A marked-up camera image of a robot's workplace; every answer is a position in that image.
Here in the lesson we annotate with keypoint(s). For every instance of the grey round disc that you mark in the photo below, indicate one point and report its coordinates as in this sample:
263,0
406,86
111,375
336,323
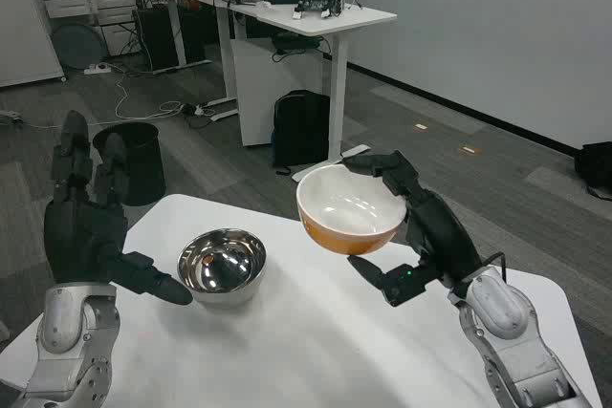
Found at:
76,45

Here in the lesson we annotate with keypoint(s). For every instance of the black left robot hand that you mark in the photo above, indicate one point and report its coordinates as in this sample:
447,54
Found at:
81,236

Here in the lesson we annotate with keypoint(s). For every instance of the white power strip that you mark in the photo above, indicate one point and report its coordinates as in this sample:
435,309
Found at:
97,68

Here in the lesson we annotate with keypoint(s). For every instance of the white standing desk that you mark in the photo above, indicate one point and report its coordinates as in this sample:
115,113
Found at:
306,45

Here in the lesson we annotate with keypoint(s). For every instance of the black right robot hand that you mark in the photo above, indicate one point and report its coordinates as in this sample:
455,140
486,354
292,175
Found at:
430,231

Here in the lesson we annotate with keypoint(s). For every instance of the black backpack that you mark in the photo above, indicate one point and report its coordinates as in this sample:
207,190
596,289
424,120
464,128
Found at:
301,128

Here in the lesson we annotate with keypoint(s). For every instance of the black waste bin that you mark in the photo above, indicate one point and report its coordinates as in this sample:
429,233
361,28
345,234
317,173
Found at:
141,159

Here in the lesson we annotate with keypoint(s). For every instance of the white drawer cabinet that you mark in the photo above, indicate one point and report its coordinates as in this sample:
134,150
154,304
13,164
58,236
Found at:
100,11

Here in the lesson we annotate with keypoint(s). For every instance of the black bag by wall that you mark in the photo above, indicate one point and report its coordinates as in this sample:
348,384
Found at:
595,169

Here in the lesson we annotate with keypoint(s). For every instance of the shiny steel bowl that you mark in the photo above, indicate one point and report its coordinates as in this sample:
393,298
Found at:
222,267

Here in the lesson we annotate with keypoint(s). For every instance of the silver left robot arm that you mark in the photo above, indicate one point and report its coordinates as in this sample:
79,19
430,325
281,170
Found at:
67,346

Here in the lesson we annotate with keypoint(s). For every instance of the orange plastic bowl white inside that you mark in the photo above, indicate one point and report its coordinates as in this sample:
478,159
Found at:
351,209

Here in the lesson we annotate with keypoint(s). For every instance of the black computer tower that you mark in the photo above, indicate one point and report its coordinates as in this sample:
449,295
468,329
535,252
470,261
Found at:
158,37

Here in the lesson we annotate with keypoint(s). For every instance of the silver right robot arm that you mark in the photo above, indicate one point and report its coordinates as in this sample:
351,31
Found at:
516,346

